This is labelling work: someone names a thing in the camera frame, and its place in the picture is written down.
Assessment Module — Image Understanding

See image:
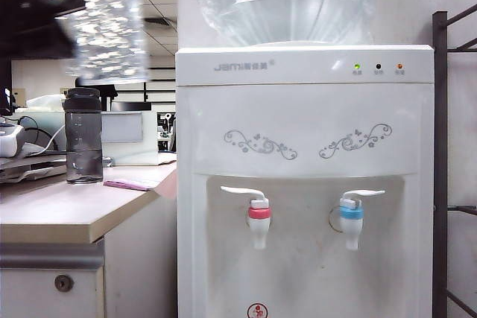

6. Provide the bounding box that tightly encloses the white plastic bag bundle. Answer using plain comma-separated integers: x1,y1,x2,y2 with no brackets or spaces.
25,94,66,110

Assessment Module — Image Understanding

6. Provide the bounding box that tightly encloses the white desk cabinet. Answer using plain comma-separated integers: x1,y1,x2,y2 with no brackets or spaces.
0,198,179,318

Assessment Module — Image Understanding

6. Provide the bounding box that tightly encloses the dark brown metal shelf rack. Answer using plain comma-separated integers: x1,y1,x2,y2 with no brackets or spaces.
432,4,477,318

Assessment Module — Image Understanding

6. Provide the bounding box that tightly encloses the clear plastic water bag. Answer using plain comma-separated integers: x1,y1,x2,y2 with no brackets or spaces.
189,0,377,47

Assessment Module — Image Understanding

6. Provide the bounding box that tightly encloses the clear textured plastic mug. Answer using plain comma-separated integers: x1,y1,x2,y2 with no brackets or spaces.
55,0,150,86

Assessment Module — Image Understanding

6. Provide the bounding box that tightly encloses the white desk cable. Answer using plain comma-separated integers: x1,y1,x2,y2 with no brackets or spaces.
37,124,66,156

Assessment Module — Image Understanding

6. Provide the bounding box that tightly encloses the ceiling air vent grille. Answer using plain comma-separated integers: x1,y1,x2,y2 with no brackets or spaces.
143,16,178,29

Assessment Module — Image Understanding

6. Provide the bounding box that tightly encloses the black office chair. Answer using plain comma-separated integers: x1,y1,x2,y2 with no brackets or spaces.
74,77,117,110

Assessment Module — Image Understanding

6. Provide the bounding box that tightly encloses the black metal rack frame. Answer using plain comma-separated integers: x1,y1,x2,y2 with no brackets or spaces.
143,79,178,103

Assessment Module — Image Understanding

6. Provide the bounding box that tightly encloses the black desk cable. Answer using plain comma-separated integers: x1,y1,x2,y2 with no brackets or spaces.
18,115,57,151

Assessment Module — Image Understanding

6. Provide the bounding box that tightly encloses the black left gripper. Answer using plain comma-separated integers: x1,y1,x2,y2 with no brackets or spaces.
0,0,87,60

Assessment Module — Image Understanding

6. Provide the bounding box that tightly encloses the white grey desktop device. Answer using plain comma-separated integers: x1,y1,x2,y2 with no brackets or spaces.
0,124,25,158

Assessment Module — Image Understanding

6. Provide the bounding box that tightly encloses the blue-ringed white cold tap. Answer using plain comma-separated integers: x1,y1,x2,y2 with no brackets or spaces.
338,188,386,251

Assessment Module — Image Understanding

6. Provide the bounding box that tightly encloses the round metal cabinet lock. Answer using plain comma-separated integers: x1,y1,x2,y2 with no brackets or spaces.
54,274,75,293

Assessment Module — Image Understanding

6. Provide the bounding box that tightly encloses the black monitor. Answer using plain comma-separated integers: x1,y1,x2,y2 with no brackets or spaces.
0,57,13,116

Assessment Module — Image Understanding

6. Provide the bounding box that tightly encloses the dark grey water bottle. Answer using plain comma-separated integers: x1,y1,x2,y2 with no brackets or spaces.
63,87,104,185

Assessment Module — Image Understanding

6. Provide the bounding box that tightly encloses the white water dispenser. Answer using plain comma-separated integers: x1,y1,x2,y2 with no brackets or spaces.
174,44,436,318

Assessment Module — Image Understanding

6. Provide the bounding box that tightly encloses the red-ringed white hot tap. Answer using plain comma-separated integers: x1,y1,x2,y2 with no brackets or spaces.
219,185,272,251

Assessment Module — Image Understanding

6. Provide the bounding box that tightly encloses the white desk partition panel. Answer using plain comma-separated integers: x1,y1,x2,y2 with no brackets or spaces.
101,110,159,167

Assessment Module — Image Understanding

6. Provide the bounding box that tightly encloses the pink paper booklet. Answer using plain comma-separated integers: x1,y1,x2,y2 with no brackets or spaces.
103,179,159,192

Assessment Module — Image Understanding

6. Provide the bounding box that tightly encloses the grey paper tray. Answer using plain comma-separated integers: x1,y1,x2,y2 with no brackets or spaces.
0,153,68,184

